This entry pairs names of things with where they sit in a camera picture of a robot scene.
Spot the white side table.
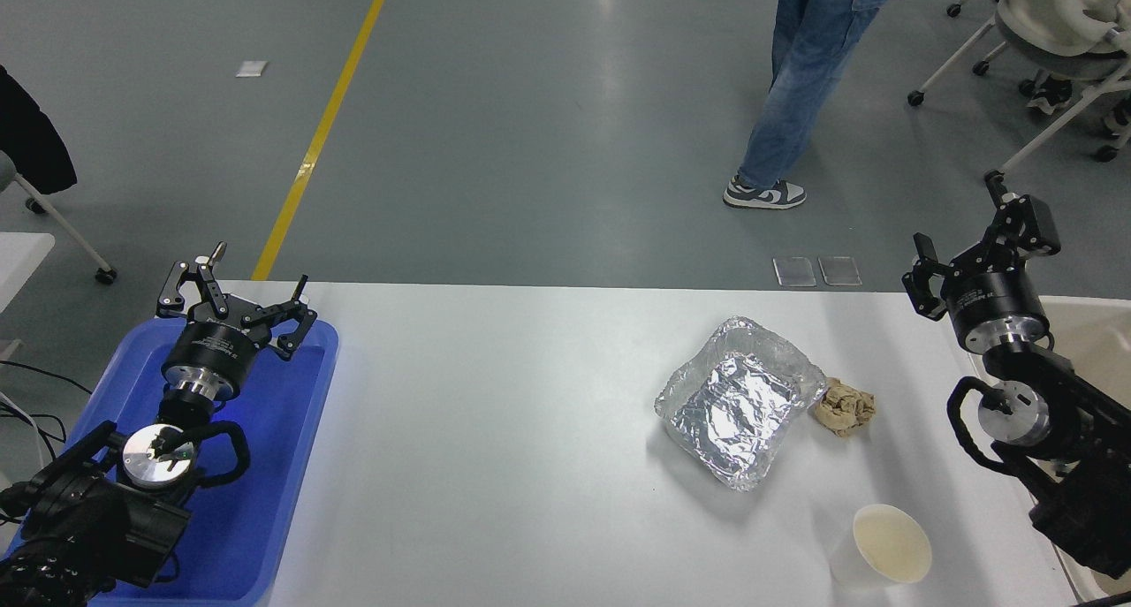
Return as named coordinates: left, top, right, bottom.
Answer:
left=0, top=233, right=56, bottom=313

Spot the large pale bin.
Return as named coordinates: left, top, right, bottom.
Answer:
left=959, top=296, right=1131, bottom=603

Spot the crumpled tan paper ball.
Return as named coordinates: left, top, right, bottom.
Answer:
left=813, top=377, right=877, bottom=438

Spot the grey chair with castors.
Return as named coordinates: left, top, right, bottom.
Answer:
left=0, top=152, right=118, bottom=286

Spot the black floor cable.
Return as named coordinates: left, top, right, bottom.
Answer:
left=0, top=360, right=94, bottom=467

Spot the white office chair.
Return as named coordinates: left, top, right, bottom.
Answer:
left=907, top=0, right=1131, bottom=188

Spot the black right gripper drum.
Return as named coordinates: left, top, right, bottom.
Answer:
left=944, top=267, right=1049, bottom=334

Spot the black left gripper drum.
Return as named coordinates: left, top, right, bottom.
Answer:
left=163, top=315, right=268, bottom=389

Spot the blue plastic tray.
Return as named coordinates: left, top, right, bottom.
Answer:
left=4, top=318, right=340, bottom=606

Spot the white paper cup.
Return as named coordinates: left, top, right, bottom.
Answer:
left=829, top=504, right=933, bottom=588

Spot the crinkled foil tray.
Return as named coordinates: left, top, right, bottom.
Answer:
left=654, top=315, right=829, bottom=492

